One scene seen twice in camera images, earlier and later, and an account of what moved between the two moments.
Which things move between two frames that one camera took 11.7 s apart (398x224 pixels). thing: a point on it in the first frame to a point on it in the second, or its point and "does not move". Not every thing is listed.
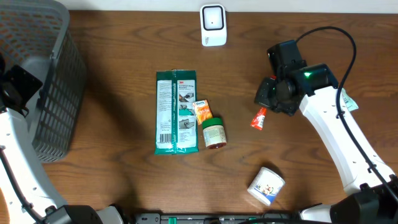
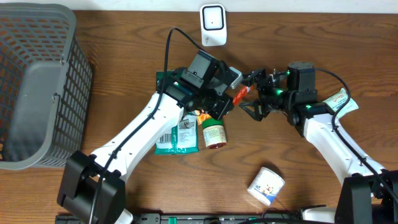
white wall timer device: [213, 25] does not move
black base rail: [216, 218] does not move
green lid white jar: [214, 134] does not move
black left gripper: [25, 81] to [226, 105]
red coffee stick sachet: [258, 121] to [241, 93]
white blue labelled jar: [265, 185] does not move
